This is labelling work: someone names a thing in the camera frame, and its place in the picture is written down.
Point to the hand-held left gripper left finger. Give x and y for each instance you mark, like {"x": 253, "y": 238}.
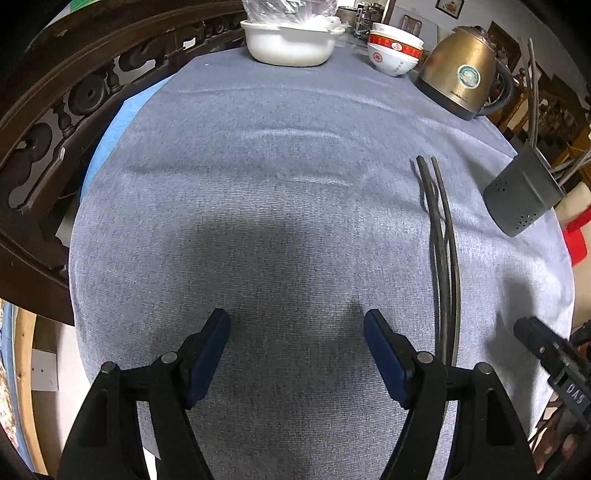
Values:
{"x": 210, "y": 355}

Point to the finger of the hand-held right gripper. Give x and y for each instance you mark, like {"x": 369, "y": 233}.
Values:
{"x": 535, "y": 339}

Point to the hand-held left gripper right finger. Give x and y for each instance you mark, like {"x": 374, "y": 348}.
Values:
{"x": 385, "y": 360}

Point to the grey perforated chopstick holder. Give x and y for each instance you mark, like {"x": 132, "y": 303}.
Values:
{"x": 521, "y": 194}

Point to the red plastic item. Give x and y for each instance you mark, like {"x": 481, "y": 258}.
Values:
{"x": 579, "y": 237}

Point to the grey table cloth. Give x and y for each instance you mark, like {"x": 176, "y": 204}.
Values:
{"x": 277, "y": 184}

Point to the gold electric kettle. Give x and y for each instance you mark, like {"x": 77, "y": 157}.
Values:
{"x": 457, "y": 60}

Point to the red banded white bowl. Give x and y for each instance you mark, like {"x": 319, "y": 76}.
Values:
{"x": 392, "y": 60}

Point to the dark framed picture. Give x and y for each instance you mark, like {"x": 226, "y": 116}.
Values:
{"x": 505, "y": 39}

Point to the white ceramic pot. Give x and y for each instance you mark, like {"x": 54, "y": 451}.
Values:
{"x": 291, "y": 46}

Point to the carved dark wooden chair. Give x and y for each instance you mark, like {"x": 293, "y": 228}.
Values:
{"x": 55, "y": 69}

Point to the red rimmed white bowl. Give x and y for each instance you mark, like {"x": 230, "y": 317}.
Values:
{"x": 397, "y": 33}

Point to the framed red flower picture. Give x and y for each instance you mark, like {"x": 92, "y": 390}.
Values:
{"x": 450, "y": 7}

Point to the clear plastic bag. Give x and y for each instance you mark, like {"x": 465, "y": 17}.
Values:
{"x": 286, "y": 11}

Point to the white wall socket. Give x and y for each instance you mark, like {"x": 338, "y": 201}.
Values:
{"x": 44, "y": 370}

